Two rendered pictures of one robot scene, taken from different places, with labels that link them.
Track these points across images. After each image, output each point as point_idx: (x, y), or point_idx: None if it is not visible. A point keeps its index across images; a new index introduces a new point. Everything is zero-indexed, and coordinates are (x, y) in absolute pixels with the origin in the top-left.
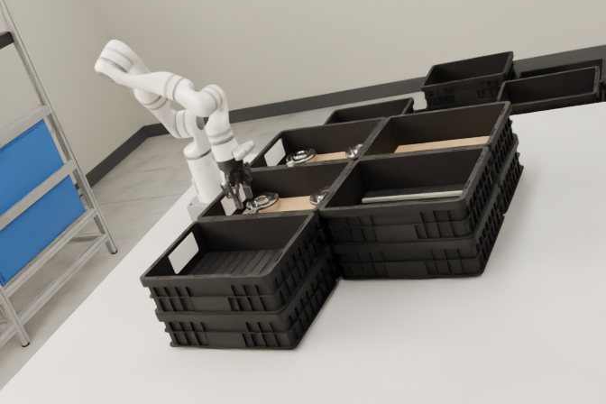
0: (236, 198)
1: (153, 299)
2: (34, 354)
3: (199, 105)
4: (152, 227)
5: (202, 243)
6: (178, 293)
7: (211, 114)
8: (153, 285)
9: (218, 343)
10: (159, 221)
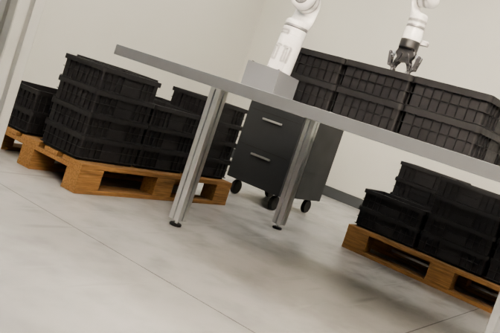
0: (410, 73)
1: (484, 115)
2: (424, 142)
3: None
4: (226, 79)
5: (414, 94)
6: (495, 114)
7: (415, 8)
8: (495, 103)
9: (486, 159)
10: (216, 76)
